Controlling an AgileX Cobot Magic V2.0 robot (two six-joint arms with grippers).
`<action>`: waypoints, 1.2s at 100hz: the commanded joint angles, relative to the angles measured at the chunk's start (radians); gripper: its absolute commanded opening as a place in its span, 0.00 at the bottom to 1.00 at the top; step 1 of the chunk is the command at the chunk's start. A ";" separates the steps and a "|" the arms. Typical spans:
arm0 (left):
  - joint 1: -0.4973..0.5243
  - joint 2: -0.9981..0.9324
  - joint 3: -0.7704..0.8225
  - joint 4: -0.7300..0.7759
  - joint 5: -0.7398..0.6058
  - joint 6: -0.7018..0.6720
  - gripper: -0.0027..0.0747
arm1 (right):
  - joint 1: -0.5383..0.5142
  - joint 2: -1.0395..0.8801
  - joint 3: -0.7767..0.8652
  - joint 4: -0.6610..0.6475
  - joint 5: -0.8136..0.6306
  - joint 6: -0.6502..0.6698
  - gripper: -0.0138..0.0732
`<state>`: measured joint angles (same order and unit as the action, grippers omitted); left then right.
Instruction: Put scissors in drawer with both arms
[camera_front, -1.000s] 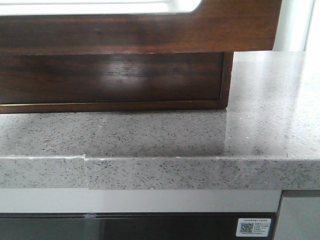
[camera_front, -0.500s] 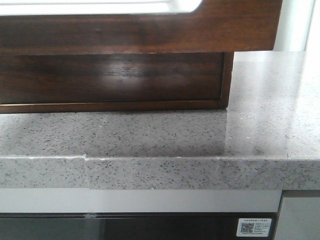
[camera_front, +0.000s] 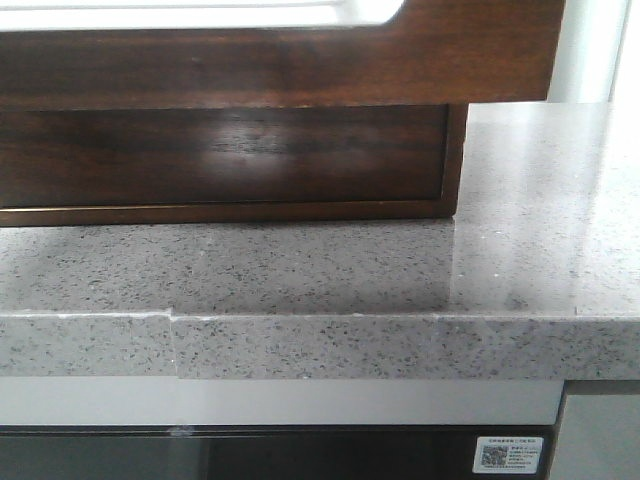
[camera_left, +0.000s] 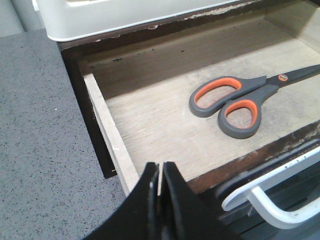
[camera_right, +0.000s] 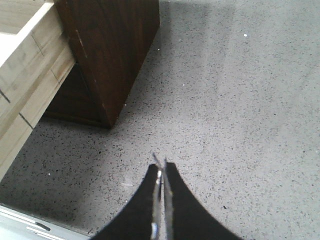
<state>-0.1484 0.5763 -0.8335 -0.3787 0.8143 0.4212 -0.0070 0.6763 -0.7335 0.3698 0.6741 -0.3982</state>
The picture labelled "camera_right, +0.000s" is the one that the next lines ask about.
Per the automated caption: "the dark wooden drawer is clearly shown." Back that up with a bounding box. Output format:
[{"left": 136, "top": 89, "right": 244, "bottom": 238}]
[{"left": 0, "top": 0, "right": 75, "bottom": 176}]

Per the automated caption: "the dark wooden drawer cabinet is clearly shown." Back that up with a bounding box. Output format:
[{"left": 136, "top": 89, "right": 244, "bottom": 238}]
[{"left": 45, "top": 0, "right": 160, "bottom": 129}]

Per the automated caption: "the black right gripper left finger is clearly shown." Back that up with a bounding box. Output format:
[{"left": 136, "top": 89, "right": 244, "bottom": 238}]
[{"left": 92, "top": 164, "right": 160, "bottom": 240}]

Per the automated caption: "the white panel under counter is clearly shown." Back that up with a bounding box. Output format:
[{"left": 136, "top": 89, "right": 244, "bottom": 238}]
[{"left": 0, "top": 204, "right": 91, "bottom": 240}]

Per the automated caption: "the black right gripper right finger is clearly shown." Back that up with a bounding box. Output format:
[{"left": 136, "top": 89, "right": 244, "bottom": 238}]
[{"left": 163, "top": 162, "right": 240, "bottom": 240}]

